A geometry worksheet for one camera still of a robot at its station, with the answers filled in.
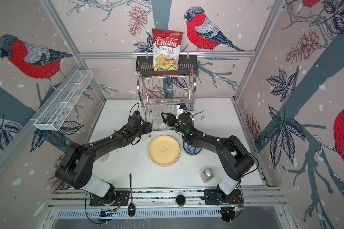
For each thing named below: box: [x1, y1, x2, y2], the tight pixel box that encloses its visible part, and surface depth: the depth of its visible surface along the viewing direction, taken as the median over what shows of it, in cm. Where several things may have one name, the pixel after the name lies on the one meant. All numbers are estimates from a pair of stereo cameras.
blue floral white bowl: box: [182, 141, 203, 155], surface depth 87 cm
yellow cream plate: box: [148, 135, 181, 167], surface depth 91 cm
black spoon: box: [127, 173, 136, 217], surface depth 71 cm
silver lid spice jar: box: [200, 167, 215, 184], surface depth 75 cm
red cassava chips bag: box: [151, 28, 183, 71], surface depth 86 cm
